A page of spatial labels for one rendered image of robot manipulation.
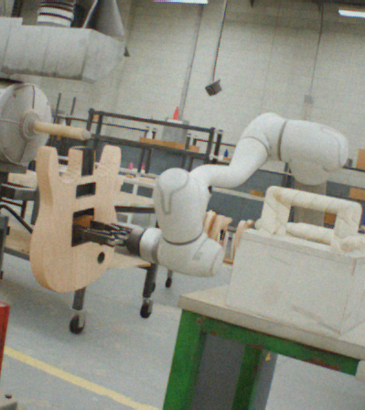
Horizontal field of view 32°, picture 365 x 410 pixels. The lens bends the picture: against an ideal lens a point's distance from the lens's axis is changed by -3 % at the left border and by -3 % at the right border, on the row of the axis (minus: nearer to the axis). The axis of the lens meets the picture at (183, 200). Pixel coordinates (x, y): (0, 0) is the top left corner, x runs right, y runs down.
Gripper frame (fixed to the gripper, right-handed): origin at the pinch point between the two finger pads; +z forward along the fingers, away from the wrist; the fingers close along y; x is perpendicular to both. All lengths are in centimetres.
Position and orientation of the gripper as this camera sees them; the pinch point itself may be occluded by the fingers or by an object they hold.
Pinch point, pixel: (84, 227)
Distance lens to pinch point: 180.7
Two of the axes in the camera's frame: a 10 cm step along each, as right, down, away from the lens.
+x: 1.0, -9.7, -2.0
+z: -8.8, -1.9, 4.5
